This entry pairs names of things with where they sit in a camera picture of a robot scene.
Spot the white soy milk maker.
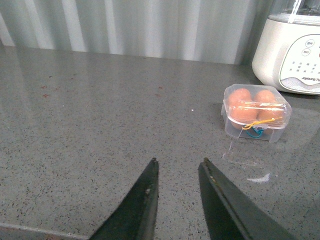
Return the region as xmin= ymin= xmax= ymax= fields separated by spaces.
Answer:
xmin=252 ymin=0 xmax=320 ymax=95

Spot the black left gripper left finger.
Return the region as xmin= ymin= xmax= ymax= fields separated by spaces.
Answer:
xmin=90 ymin=157 xmax=159 ymax=240

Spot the clear plastic egg box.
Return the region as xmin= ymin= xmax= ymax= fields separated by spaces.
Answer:
xmin=221 ymin=84 xmax=292 ymax=143

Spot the grey curtain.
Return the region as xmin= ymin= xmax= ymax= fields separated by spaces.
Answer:
xmin=0 ymin=0 xmax=272 ymax=65

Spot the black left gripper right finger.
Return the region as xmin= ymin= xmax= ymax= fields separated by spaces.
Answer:
xmin=198 ymin=157 xmax=295 ymax=240

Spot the yellow and blue string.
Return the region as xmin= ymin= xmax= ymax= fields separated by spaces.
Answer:
xmin=241 ymin=116 xmax=283 ymax=139

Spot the brown egg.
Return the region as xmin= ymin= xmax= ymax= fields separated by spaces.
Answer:
xmin=254 ymin=89 xmax=276 ymax=103
xmin=257 ymin=107 xmax=284 ymax=135
xmin=228 ymin=88 xmax=252 ymax=106
xmin=229 ymin=104 xmax=258 ymax=130

